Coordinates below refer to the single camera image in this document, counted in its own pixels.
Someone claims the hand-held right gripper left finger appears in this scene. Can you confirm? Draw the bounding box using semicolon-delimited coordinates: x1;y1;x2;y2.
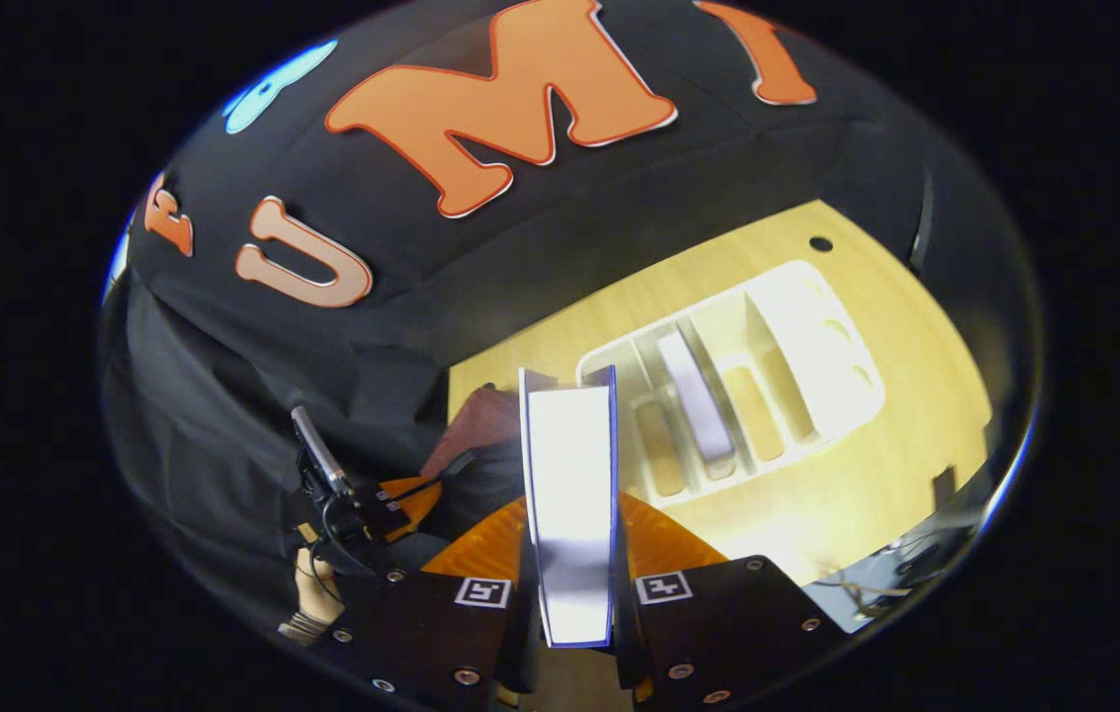
322;494;546;705

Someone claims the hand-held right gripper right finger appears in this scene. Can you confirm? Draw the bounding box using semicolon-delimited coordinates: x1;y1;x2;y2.
609;491;852;705

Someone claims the maroon schoolbag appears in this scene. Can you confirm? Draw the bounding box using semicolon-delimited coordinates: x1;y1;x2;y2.
419;384;533;540

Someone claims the blue spine book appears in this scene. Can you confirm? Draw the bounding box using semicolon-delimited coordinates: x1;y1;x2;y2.
518;366;620;650

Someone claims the white spine book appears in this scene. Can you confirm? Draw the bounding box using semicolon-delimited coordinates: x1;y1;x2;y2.
655;329;738;466

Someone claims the white bookshelf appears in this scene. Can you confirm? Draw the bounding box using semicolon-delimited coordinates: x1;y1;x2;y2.
576;259;887;508

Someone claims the black backdrop cloth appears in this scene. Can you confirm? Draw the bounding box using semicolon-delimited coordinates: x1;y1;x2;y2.
105;0;1040;634

